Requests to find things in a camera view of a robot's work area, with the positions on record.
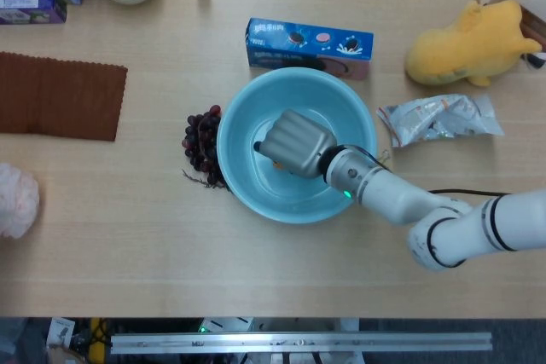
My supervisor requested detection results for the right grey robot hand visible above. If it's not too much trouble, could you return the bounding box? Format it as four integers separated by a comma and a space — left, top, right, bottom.
253, 109, 338, 180

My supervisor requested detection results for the blue cookie box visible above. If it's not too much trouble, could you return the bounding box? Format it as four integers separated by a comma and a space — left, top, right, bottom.
245, 17, 375, 81

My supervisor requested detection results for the silver snack bag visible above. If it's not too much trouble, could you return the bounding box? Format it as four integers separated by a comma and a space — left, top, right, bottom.
375, 93, 505, 148

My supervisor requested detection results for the yellow plush toy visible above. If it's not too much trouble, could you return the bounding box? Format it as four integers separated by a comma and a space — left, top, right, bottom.
404, 0, 543, 88

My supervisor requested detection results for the purple box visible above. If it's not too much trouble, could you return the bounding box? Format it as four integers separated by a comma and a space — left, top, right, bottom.
0, 0, 68, 26

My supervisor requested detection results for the light blue plastic basin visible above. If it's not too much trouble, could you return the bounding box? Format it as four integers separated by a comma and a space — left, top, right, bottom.
216, 67, 379, 225

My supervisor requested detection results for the dark purple grape bunch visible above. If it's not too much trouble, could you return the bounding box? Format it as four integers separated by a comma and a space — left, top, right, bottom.
182, 103, 229, 189

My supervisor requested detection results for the brown cloth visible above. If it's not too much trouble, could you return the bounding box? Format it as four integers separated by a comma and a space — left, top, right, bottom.
0, 51, 129, 142

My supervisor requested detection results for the black pencil case with lid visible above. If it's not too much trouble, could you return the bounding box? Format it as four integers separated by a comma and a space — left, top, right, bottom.
485, 0, 546, 71

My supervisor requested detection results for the pink mesh bath sponge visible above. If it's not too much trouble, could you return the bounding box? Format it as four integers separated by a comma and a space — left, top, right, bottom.
0, 162, 40, 240

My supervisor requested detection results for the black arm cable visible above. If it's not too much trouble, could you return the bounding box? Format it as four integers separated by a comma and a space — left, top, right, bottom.
428, 188, 511, 197

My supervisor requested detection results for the aluminium rail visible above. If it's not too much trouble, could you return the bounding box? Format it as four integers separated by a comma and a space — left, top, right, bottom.
109, 332, 494, 355

